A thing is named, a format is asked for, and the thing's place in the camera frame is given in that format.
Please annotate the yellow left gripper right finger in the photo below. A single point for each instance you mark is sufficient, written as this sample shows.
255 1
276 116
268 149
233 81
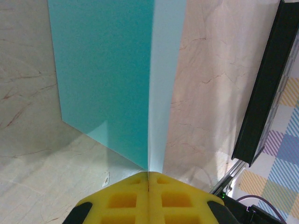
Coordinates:
177 200

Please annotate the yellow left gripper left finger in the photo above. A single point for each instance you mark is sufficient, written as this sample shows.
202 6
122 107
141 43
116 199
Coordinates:
121 200

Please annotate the light blue paper sheet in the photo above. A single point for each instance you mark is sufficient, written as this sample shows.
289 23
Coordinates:
105 70

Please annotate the black folding chessboard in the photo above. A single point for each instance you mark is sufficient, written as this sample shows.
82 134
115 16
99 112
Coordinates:
262 93

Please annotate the aluminium side rail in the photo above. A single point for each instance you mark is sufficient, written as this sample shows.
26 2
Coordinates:
231 175

